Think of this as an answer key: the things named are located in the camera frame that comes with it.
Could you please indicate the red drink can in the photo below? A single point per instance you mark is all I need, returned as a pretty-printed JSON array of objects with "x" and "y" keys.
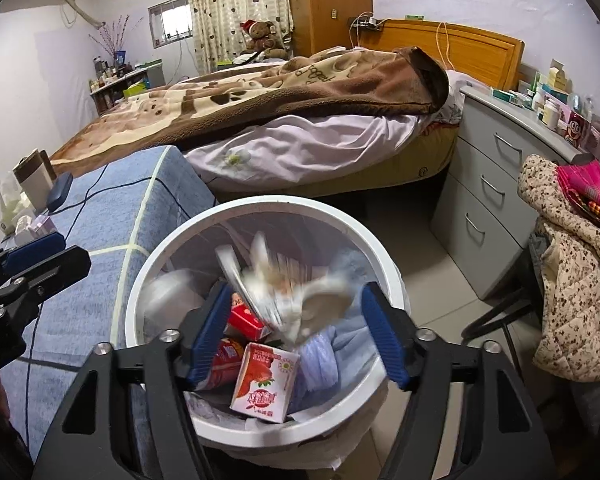
[{"x": 225, "y": 360}]

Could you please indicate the red cartoon print box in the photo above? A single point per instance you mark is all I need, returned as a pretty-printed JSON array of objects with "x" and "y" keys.
[{"x": 577, "y": 130}]

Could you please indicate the green storage box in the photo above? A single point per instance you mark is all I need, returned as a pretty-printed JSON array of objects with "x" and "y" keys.
[{"x": 135, "y": 89}]

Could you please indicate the white brown thermos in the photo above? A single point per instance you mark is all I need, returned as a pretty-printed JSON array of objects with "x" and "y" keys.
[{"x": 32, "y": 180}]

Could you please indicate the wall pipe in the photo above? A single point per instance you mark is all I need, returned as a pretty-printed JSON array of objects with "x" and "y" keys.
[{"x": 80, "y": 7}]

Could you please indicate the dark blue glasses case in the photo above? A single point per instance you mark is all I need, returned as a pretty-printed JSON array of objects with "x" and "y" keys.
[{"x": 59, "y": 192}]

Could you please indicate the white pillow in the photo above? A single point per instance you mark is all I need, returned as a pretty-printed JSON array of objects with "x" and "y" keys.
[{"x": 455, "y": 95}]

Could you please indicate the wooden headboard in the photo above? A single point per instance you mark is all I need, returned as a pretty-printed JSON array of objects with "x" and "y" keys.
[{"x": 480, "y": 50}]

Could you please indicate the person's left forearm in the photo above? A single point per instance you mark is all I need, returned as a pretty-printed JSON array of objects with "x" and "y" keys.
[{"x": 0, "y": 435}]

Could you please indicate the grey drawer cabinet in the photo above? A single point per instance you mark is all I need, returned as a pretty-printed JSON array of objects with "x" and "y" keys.
[{"x": 480, "y": 160}]

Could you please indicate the brown printed blanket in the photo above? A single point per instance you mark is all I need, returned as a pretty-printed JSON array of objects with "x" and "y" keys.
[{"x": 230, "y": 100}]

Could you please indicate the white wrapper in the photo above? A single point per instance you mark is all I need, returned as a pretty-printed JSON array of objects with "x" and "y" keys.
[{"x": 280, "y": 290}]

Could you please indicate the purple drink carton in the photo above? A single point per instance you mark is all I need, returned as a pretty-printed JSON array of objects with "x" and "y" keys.
[{"x": 42, "y": 227}]

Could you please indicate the pink white drink carton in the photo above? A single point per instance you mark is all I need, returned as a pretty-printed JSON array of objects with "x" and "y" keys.
[{"x": 262, "y": 380}]

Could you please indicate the pink bed sheet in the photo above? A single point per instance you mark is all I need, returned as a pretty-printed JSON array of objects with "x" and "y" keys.
[{"x": 305, "y": 145}]

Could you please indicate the pale green tissue pack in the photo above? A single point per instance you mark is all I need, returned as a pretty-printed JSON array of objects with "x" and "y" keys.
[{"x": 11, "y": 205}]

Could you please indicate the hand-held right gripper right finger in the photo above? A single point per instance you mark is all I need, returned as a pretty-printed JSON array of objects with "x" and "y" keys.
[{"x": 385, "y": 330}]

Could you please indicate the wooden wardrobe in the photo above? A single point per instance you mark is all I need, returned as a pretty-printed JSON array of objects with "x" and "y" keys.
[{"x": 330, "y": 0}]

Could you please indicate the flower branches in blue vase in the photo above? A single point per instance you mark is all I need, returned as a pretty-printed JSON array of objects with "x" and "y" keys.
[{"x": 120, "y": 57}]

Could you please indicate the white trash bin with liner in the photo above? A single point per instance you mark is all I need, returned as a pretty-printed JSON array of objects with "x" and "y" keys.
[{"x": 220, "y": 430}]

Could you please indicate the cluster of bottles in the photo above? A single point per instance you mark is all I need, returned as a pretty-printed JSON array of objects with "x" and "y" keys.
[{"x": 102, "y": 77}]

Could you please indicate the floral padded jacket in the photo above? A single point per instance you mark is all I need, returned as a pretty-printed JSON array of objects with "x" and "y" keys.
[{"x": 570, "y": 285}]

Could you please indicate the power strip with plugs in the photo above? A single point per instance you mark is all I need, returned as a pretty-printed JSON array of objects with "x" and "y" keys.
[{"x": 367, "y": 22}]

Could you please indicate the white desk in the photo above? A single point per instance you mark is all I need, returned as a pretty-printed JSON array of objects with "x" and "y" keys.
[{"x": 155, "y": 75}]

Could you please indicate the pink plaid cloth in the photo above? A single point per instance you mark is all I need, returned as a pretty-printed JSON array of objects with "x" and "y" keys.
[{"x": 590, "y": 190}]

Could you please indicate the red drink carton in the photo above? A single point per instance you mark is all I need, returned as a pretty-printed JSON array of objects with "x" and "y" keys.
[{"x": 245, "y": 322}]

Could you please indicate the black metal chair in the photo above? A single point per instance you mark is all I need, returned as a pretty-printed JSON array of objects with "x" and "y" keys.
[{"x": 480, "y": 325}]

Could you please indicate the brown teddy bear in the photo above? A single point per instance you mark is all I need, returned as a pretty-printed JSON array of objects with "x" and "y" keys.
[{"x": 262, "y": 35}]

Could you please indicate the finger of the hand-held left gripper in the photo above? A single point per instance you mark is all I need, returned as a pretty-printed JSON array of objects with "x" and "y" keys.
[
  {"x": 55, "y": 267},
  {"x": 35, "y": 250}
]

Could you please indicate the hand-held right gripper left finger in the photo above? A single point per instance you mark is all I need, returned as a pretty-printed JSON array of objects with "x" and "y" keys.
[{"x": 212, "y": 330}]

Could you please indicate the white foam fruit net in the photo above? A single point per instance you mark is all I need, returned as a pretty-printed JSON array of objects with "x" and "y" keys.
[{"x": 320, "y": 355}]

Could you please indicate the barred window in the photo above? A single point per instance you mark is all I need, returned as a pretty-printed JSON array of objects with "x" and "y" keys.
[{"x": 172, "y": 20}]

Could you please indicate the cluster of medicine boxes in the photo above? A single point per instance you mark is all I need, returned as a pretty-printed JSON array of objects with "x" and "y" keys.
[{"x": 550, "y": 105}]

